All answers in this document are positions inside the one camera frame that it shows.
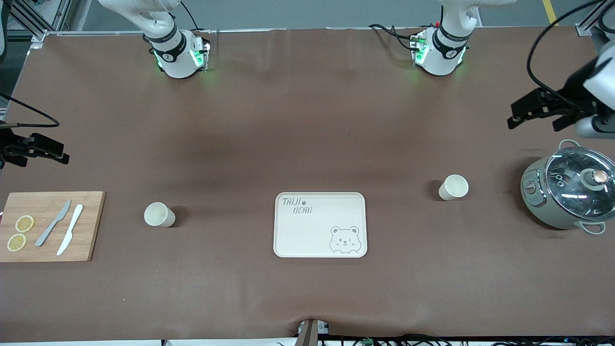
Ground white IKEA cup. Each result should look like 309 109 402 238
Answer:
438 174 469 201
144 202 176 228

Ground grey plastic knife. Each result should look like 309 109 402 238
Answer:
35 199 72 247

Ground glass pot lid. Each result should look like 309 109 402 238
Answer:
545 147 615 222

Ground white plastic knife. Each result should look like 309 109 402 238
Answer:
56 204 84 256

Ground bamboo cutting board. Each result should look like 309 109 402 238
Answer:
0 191 106 263

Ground grey electric cooking pot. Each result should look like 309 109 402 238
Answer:
520 139 615 235

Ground cream bear print tray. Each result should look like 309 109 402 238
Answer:
273 192 368 259

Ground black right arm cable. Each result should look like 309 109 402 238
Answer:
0 93 61 128

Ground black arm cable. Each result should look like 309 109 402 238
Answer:
0 93 61 128
526 0 615 99

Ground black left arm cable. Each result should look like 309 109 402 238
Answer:
526 0 615 99

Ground black base cables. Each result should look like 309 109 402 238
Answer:
369 23 435 51

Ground black base cable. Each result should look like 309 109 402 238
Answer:
180 0 219 34

